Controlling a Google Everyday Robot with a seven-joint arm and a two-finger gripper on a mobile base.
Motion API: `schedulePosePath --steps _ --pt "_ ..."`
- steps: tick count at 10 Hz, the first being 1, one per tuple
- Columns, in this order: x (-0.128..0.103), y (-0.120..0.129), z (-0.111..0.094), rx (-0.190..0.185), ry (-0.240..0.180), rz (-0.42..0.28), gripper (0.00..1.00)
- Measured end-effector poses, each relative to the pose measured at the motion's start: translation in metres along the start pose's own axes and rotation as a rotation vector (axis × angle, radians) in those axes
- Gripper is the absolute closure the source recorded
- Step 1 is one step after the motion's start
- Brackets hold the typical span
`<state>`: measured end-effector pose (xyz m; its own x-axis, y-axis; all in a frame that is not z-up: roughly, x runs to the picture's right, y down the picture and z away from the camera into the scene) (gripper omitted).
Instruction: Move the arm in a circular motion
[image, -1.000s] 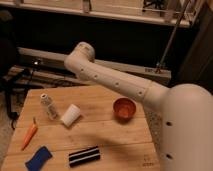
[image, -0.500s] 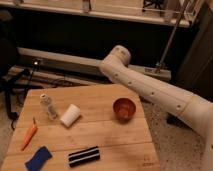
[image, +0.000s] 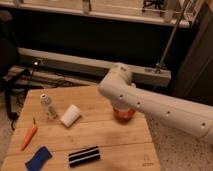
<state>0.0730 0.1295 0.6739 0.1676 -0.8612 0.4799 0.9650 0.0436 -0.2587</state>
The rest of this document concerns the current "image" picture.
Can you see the orange bowl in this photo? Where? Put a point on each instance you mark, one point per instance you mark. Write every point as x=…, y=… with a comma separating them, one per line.
x=123, y=116

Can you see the black white striped cloth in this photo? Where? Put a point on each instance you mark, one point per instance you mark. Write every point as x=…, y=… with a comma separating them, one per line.
x=84, y=156

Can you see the blue sponge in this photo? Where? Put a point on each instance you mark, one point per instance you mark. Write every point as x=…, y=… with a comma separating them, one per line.
x=38, y=160

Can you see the orange toy carrot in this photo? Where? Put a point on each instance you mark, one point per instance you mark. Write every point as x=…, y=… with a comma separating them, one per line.
x=29, y=134

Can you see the metal pole stand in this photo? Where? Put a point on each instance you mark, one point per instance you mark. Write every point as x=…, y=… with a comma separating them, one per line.
x=170, y=40

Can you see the black office chair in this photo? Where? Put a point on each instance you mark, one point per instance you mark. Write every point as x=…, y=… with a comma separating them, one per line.
x=9, y=57

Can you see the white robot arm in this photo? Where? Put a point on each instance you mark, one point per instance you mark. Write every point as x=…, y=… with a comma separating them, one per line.
x=191, y=117

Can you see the white paper cup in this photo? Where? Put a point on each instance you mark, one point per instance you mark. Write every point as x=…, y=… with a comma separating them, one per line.
x=70, y=116

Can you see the clear plastic bottle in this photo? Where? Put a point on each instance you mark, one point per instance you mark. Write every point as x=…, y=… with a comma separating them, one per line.
x=48, y=107

